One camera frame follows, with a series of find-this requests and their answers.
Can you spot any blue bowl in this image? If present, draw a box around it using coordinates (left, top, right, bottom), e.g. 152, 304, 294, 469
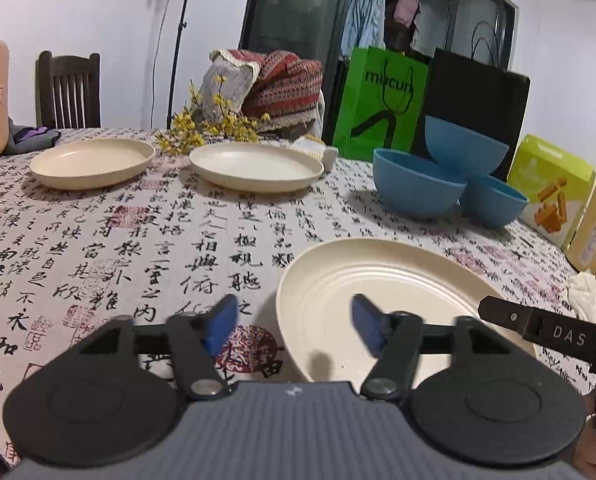
372, 148, 468, 220
459, 174, 530, 229
424, 114, 510, 184

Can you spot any black paper bag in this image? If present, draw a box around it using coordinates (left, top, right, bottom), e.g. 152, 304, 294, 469
410, 20, 532, 183

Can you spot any person's right hand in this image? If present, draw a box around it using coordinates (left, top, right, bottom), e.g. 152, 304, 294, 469
575, 391, 596, 480

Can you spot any studio light on stand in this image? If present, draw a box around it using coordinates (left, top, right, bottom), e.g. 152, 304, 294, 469
165, 0, 204, 131

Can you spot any hanging pink jacket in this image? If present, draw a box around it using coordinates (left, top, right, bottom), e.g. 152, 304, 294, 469
394, 0, 423, 26

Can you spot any black lamp cable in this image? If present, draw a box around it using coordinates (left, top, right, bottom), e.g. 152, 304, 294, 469
149, 0, 177, 129

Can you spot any cream plate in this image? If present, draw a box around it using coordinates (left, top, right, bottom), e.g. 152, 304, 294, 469
188, 142, 325, 194
275, 238, 540, 386
29, 138, 157, 191

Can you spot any yellow-green snack box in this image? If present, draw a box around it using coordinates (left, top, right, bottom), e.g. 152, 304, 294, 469
506, 133, 596, 251

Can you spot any dark sliding glass door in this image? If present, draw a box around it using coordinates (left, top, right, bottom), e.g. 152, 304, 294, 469
238, 0, 521, 131

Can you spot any red patterned blanket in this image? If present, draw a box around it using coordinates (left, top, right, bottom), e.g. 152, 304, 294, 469
200, 49, 325, 133

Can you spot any purple grey cloth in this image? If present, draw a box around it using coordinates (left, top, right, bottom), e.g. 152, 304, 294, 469
3, 117, 63, 156

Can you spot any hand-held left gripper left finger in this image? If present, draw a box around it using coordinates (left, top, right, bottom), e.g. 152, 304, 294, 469
73, 294, 239, 402

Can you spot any green paper bag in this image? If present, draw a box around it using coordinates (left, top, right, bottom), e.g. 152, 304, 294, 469
332, 46, 430, 162

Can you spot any white dotted work glove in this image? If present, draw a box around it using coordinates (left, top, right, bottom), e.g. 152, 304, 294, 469
290, 135, 340, 171

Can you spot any crumpled white cloth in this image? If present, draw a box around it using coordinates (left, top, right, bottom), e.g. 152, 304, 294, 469
565, 269, 596, 321

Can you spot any calligraphy print tablecloth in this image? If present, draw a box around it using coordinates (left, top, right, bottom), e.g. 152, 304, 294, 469
0, 126, 596, 480

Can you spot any dark wooden chair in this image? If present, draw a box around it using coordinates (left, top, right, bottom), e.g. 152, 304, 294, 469
34, 50, 102, 130

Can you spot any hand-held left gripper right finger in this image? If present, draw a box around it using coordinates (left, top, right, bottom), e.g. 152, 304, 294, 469
350, 294, 536, 403

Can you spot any hanging light blue shirt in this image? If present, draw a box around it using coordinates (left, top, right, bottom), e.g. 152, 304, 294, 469
339, 0, 390, 58

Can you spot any hanging white garment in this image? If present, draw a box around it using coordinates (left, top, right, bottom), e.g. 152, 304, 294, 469
410, 0, 454, 58

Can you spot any yellow flower branch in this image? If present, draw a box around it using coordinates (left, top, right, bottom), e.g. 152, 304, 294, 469
154, 75, 274, 157

